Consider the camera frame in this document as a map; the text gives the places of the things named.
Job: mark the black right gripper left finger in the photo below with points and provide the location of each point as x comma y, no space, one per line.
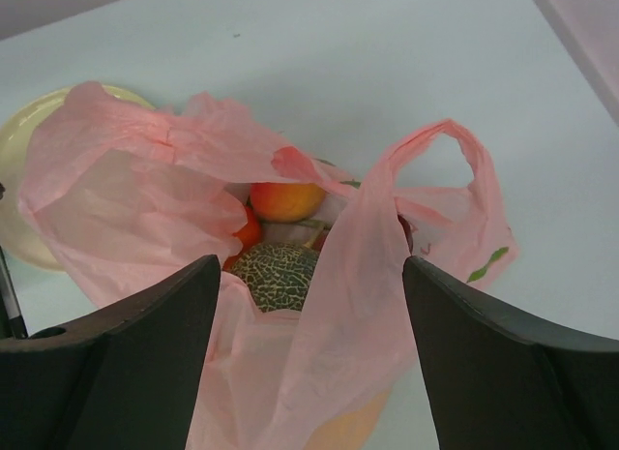
123,377

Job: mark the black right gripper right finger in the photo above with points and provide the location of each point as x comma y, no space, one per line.
498,377

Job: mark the green netted fake melon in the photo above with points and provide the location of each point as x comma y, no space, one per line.
277,274

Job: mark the pink plastic bag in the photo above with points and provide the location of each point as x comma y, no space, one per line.
124,196

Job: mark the dark red fake apple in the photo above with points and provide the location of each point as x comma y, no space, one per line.
407,229

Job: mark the red yellow fake peach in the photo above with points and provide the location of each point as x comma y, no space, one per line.
284,202

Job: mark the orange red fake tomato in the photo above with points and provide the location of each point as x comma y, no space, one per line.
249,235

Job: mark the cream ceramic plate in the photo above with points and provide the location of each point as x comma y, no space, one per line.
18,238

